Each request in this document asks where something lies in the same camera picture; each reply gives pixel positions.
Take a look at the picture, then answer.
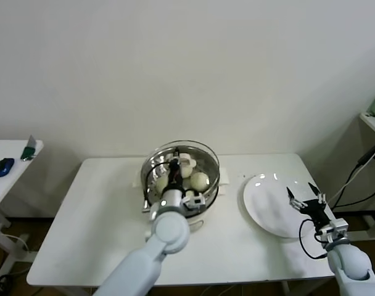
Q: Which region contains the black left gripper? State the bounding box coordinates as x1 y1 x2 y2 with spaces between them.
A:
167 148 185 189

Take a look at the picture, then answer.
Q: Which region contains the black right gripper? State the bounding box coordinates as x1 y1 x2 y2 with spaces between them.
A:
286 181 332 229

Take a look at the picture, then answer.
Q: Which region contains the round glass pot lid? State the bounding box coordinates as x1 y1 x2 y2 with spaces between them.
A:
142 140 221 203

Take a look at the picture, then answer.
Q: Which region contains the perforated steel steamer basket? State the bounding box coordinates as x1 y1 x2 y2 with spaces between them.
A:
132 144 231 216

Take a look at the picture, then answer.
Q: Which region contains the large white plate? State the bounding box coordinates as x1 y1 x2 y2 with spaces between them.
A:
238 174 318 240

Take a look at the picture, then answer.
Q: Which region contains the black power adapter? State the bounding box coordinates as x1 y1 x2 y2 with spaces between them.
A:
358 143 375 167

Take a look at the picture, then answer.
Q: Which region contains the white shelf stand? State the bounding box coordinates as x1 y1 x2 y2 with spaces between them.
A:
344 112 375 247

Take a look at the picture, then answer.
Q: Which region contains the white side table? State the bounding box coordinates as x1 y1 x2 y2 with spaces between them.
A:
0 139 46 257

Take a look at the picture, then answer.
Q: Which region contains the blue computer mouse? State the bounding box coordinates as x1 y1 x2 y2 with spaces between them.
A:
0 157 15 178

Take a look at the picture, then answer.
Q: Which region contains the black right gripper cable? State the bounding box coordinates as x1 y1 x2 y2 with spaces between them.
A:
298 218 330 260

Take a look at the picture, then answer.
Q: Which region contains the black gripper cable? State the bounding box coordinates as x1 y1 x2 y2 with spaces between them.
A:
141 162 175 214
298 218 330 260

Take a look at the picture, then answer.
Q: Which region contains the black power cable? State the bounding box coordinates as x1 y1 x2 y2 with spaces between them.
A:
331 165 375 210

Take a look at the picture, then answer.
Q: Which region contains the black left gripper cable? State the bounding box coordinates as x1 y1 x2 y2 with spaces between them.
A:
141 162 175 214

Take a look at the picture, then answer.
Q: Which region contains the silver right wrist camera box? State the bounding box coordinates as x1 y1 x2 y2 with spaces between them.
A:
326 218 349 237

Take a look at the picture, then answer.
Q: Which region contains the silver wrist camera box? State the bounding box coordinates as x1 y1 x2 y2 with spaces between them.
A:
326 218 349 237
181 193 206 211

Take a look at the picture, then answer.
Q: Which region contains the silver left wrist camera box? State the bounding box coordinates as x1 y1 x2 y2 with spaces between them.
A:
181 193 206 211

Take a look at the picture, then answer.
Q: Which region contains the white power cable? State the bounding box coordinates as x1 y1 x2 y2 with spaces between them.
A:
328 152 375 204

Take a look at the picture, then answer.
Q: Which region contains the green handled scraper tool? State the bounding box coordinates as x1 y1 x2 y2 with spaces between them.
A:
22 134 38 162

